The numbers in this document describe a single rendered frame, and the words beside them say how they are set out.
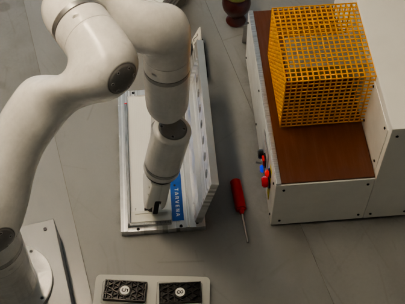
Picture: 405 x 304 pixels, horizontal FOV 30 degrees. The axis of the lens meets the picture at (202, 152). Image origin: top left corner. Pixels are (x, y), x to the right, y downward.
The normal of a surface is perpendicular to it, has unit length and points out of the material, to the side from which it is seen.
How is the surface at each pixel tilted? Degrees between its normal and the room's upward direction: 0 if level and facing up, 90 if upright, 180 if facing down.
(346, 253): 0
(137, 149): 0
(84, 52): 41
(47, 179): 0
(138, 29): 68
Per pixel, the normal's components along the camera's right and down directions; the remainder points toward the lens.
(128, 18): -0.30, 0.43
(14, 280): 0.60, 0.66
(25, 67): -0.01, -0.57
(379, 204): 0.08, 0.82
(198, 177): 0.22, -0.57
